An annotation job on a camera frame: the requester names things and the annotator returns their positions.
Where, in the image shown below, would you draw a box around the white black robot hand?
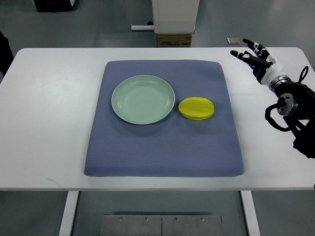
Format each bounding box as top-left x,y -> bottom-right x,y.
230,38 -> 285,85

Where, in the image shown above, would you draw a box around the yellow starfruit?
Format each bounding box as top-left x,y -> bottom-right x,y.
178,97 -> 215,120

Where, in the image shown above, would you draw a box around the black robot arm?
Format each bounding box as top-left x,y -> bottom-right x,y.
265,66 -> 315,158

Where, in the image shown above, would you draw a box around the small grey floor plate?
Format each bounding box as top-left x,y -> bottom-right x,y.
226,37 -> 241,45

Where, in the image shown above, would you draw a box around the light green plate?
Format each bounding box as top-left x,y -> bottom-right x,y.
111,75 -> 176,125

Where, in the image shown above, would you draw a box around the brown cardboard box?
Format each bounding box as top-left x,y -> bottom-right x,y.
157,33 -> 192,48

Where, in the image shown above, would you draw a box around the white cabinet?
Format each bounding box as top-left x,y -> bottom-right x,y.
152,0 -> 200,34

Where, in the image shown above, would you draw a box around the blue quilted mat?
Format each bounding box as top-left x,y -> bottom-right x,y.
83,59 -> 245,178

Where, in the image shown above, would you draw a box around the white right table leg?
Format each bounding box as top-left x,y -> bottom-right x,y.
240,191 -> 261,236

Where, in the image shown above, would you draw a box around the white table leg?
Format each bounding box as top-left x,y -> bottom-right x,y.
59,191 -> 79,236
240,191 -> 261,236

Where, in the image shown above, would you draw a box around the black wheeled base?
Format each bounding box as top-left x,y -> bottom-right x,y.
33,0 -> 76,12

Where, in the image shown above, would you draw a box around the white left table leg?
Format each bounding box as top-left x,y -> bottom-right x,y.
59,191 -> 79,236

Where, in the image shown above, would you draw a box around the dark object at left edge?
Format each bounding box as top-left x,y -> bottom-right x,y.
0,32 -> 14,76

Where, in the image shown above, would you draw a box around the white metal rail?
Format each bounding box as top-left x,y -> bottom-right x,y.
130,25 -> 154,31

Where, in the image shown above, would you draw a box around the metal base plate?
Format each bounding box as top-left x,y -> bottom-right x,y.
100,215 -> 224,236

